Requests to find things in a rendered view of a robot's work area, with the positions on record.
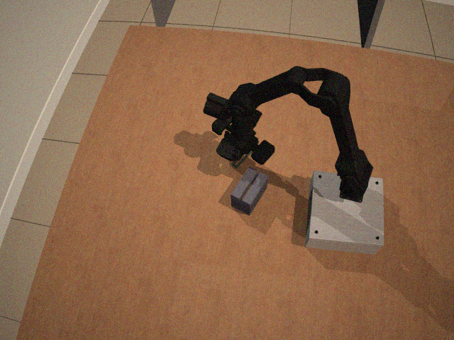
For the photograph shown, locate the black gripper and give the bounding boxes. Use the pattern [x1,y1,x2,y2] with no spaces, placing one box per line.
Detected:
[212,117,275,165]

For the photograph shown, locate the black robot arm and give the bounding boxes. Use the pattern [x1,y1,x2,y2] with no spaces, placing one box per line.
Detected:
[203,66,374,203]

